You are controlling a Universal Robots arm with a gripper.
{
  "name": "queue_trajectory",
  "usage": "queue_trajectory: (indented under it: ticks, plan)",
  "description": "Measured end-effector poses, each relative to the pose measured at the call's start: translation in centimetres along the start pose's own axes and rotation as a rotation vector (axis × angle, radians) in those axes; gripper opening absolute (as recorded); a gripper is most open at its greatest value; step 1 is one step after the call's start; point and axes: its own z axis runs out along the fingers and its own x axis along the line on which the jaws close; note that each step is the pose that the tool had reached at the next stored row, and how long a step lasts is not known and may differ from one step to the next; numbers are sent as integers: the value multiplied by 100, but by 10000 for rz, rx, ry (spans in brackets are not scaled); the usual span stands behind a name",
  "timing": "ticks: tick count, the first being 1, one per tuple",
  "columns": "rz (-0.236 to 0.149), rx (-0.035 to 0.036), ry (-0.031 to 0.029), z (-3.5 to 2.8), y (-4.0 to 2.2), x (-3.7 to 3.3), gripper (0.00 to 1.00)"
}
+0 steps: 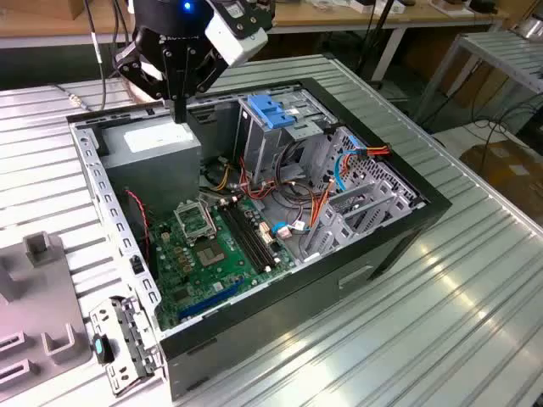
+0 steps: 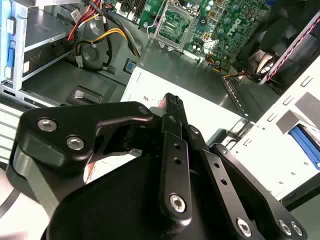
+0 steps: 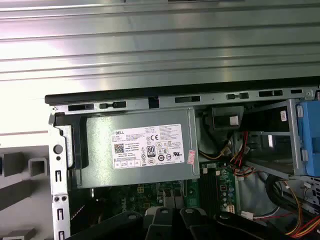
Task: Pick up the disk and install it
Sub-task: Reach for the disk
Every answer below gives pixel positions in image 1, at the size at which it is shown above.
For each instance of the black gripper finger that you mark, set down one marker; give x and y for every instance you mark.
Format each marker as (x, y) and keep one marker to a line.
(140, 72)
(182, 85)

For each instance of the silver disk bay cage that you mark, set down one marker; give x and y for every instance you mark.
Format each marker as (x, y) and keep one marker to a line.
(335, 237)

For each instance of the blue plastic drive clips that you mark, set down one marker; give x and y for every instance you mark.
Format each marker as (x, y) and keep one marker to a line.
(267, 106)

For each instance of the grey power supply unit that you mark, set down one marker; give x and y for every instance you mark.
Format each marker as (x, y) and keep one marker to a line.
(152, 178)

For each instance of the silver optical drive cage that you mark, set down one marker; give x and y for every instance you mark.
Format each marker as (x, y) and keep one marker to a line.
(263, 148)

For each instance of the CPU socket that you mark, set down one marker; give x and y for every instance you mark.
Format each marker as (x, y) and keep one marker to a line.
(193, 222)

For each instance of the black RAM slot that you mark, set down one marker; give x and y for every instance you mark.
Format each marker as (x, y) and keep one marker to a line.
(239, 238)
(245, 237)
(256, 233)
(250, 235)

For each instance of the wooden desk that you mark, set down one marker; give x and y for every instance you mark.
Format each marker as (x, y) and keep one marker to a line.
(339, 19)

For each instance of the silver chipset chip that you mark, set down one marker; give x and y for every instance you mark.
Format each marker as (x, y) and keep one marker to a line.
(210, 255)

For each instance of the green motherboard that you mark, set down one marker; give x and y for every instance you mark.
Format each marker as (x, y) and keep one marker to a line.
(229, 271)

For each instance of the blue expansion slot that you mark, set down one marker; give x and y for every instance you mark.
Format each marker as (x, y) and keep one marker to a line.
(212, 299)

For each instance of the grey parts rack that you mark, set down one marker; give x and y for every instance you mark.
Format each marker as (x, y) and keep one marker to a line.
(38, 297)

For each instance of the black open PC case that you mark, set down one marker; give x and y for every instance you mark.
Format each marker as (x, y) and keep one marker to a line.
(275, 322)

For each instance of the black latch with blue tab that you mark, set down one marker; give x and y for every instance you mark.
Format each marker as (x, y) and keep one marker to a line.
(100, 347)

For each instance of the small black device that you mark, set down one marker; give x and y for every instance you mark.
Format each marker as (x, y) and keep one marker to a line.
(483, 5)

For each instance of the metal slat side table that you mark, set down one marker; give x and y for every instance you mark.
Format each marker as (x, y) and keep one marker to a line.
(500, 55)

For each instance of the brown cardboard box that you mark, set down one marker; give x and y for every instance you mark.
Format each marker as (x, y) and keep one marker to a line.
(509, 178)

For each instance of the silver metal cylinder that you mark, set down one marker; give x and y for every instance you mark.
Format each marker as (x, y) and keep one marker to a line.
(530, 27)

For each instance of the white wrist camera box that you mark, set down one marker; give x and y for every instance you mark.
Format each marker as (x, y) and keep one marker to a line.
(231, 42)

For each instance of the silver perforated slot bracket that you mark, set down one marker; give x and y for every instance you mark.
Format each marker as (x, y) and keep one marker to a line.
(99, 318)

